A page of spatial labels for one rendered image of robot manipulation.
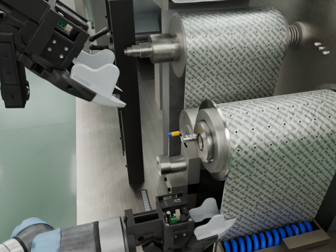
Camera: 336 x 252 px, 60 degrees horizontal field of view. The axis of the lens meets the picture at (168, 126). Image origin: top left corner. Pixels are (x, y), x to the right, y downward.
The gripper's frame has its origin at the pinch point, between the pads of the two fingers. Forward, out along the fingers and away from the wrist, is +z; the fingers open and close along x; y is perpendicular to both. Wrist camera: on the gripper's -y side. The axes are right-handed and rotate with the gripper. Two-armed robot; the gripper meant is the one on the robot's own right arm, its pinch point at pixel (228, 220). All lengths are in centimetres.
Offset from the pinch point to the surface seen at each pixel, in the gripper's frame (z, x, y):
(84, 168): -29, 44, -19
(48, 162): -69, 161, -109
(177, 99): 0.5, 38.1, 6.3
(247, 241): 3.7, -2.3, -4.9
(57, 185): -61, 133, -109
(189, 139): -6.3, 7.5, 15.9
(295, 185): 13.0, -0.3, 6.6
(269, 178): 6.6, -0.3, 10.1
